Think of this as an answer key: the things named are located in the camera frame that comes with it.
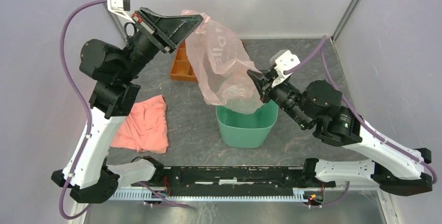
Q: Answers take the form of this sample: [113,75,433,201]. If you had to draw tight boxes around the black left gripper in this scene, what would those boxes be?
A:
[119,6,206,81]

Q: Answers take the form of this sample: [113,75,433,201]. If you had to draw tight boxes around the translucent pink trash bag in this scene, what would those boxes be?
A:
[185,13,263,114]

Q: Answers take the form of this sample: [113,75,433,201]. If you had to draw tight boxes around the green plastic trash bin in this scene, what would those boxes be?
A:
[216,101,279,148]

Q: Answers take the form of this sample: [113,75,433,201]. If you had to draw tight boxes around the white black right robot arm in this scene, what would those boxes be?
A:
[247,68,433,196]

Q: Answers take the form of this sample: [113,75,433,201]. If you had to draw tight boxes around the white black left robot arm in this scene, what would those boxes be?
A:
[51,6,203,204]

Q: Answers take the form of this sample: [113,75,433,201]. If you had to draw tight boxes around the orange wooden compartment tray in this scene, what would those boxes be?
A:
[169,40,198,83]

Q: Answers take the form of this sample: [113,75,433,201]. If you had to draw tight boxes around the salmon pink cloth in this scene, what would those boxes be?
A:
[110,95,169,154]

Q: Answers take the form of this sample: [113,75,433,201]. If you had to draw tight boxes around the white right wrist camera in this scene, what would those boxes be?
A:
[269,49,301,88]

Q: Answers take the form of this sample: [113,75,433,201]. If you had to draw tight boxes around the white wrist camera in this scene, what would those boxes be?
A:
[269,49,301,88]
[106,0,133,21]

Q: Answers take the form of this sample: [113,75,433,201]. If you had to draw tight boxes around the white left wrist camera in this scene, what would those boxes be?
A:
[106,0,133,21]

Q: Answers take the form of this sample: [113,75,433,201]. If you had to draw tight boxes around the white slotted cable duct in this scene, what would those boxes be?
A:
[109,188,308,203]

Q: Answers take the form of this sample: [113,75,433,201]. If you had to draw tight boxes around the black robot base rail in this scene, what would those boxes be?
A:
[143,156,336,197]

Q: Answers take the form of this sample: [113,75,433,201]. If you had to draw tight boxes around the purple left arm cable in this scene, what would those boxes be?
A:
[58,0,108,220]

